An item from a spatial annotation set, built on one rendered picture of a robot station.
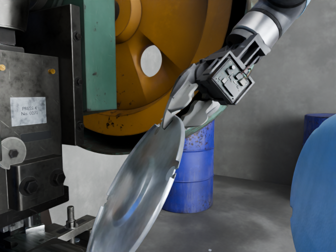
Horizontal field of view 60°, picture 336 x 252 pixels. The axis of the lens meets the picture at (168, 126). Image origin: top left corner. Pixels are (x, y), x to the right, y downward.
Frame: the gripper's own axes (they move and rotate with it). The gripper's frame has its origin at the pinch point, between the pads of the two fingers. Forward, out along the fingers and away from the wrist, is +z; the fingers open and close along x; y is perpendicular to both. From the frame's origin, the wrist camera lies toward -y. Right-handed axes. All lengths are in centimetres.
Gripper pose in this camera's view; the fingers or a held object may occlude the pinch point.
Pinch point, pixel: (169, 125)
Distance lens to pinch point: 50.5
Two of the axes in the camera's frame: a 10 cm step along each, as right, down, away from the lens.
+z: -6.5, 7.3, -1.9
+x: 6.6, 6.7, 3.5
